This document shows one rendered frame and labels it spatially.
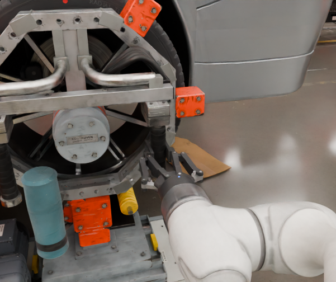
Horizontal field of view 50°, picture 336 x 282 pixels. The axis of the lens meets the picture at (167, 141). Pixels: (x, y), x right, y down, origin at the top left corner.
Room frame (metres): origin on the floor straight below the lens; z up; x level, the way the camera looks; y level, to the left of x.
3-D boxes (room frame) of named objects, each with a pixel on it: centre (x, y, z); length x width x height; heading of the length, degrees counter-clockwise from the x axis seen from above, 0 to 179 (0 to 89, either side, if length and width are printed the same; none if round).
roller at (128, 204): (1.05, 0.16, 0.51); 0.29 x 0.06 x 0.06; 15
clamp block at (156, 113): (0.77, 0.03, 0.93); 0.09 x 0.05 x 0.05; 15
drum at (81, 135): (0.85, 0.23, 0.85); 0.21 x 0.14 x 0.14; 15
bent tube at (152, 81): (0.83, 0.12, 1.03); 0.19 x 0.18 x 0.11; 15
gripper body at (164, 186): (0.59, -0.02, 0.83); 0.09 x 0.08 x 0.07; 15
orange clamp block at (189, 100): (1.01, -0.06, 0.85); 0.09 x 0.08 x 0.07; 105
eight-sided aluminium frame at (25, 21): (0.92, 0.25, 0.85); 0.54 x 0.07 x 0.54; 105
